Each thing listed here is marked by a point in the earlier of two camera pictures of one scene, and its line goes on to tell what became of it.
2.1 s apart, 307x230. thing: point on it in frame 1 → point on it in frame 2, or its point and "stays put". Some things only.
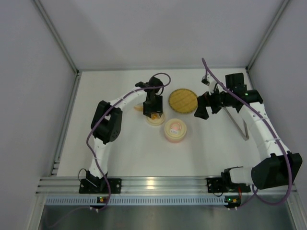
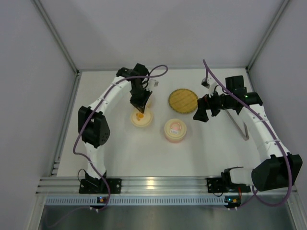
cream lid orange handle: [155, 120] → [140, 120]
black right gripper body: [209, 103] stays put
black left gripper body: [152, 108] → [140, 97]
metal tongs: [245, 137] stays put
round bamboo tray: [183, 101] stays put
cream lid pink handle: [175, 128] stays put
